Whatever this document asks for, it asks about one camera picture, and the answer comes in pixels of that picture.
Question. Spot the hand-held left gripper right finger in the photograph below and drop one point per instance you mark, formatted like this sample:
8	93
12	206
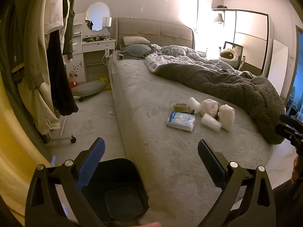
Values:
211	164

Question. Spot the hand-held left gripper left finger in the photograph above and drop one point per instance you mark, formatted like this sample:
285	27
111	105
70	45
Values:
91	163

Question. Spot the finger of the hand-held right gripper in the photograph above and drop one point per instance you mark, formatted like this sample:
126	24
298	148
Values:
287	118
287	132

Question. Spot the black plastic trash bin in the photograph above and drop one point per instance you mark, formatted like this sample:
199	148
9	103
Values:
118	194

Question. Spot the tall white paper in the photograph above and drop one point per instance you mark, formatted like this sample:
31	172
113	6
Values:
226	118

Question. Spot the blue white wipes packet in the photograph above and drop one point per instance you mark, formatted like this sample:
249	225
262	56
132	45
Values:
181	121

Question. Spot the round white paper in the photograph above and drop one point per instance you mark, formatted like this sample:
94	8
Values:
208	106

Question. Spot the clear bubble wrap piece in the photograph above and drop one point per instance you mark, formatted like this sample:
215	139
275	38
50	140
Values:
194	102

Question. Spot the brown tape roll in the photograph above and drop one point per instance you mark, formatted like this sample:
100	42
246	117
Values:
176	109

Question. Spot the person's left hand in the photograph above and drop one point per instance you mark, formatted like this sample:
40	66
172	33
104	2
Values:
150	224

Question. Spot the white clothes rack base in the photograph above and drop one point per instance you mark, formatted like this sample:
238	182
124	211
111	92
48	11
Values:
62	132

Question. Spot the grey stool cushion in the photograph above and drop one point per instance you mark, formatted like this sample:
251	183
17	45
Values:
87	88

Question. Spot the cream coat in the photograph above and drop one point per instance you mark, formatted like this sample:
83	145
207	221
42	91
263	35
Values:
45	104

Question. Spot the red box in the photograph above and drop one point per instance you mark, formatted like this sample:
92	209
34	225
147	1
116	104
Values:
73	84

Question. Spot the yellow plastic bag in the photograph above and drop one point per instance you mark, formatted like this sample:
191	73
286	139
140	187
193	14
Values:
105	81

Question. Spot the dark grey fleece blanket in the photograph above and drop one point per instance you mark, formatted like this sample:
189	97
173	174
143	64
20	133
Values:
213	80

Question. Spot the white green pet bed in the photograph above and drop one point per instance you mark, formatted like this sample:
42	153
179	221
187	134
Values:
228	55

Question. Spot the grey upholstered bed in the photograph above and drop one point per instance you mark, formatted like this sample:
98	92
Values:
146	94

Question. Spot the black hanging garment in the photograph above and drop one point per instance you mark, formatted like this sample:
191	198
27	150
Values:
60	75

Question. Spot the white wardrobe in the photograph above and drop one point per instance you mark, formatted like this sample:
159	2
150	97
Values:
248	28

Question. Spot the grey patterned duvet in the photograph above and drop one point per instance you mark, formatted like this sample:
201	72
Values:
165	59

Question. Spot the white dressing table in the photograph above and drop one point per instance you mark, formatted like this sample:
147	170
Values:
94	45

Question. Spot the grey green pillow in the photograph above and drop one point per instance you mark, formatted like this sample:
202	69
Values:
136	50

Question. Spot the cream pillow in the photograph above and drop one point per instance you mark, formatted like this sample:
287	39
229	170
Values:
135	40

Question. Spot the dark green knit garment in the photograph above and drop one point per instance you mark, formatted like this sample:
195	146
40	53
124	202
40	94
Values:
68	28

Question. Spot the silver table lamp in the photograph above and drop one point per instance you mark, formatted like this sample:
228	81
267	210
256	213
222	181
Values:
107	21

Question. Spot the oval mirror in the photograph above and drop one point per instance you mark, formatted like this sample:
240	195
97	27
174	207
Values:
98	16

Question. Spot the white shirt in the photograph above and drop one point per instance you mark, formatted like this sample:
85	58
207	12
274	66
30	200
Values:
55	7

